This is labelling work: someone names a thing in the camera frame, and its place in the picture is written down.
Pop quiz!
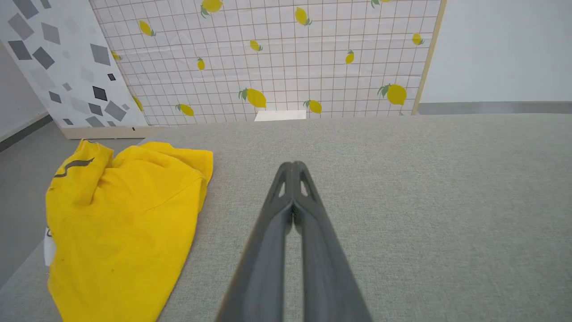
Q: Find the grey terrazzo pattern panel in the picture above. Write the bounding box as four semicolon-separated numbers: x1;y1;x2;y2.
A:
0;0;169;140

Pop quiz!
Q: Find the grey fabric sofa cushion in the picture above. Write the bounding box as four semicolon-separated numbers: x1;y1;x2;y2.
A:
0;114;572;322

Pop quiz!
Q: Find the yellow cartoon print garment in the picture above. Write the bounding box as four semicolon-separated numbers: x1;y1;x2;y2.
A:
44;139;214;322

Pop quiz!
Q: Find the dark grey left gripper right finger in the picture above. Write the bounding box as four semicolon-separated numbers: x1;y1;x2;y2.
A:
293;161;374;322

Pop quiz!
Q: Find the small white block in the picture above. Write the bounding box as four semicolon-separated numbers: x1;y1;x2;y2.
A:
254;110;307;122

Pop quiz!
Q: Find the grey wall baseboard strip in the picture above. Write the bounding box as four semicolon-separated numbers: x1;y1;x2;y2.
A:
417;102;572;115
0;113;53;153

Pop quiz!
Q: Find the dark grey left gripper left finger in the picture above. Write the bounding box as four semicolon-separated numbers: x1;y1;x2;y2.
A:
216;162;294;322

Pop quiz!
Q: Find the lemon print grid panel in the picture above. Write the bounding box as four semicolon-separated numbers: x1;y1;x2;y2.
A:
88;0;448;127

